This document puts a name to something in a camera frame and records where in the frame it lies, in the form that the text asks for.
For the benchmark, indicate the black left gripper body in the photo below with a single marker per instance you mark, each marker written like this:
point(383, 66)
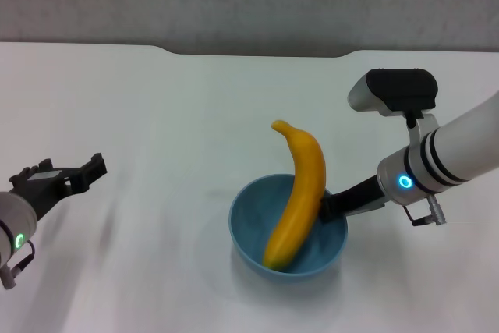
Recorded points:
point(50, 188)

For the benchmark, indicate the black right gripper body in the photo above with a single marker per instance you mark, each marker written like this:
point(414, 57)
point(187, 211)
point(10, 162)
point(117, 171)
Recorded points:
point(360, 196)

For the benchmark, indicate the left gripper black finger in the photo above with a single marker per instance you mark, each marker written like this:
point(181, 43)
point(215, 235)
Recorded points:
point(33, 169)
point(93, 171)

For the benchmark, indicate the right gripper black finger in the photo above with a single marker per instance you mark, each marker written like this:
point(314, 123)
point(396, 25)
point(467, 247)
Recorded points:
point(331, 210)

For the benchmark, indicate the yellow banana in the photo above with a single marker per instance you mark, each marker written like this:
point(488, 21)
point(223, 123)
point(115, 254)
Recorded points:
point(300, 192)

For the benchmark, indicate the blue bowl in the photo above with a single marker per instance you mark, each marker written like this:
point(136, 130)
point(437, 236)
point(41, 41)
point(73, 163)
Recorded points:
point(249, 224)

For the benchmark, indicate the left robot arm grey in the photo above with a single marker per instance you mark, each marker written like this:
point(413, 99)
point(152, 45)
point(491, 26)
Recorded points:
point(13, 220)

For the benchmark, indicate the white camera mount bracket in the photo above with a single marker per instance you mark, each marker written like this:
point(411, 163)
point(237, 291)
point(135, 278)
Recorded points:
point(423, 126)

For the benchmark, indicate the black and grey wrist camera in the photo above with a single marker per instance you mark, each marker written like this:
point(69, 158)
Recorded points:
point(401, 89)

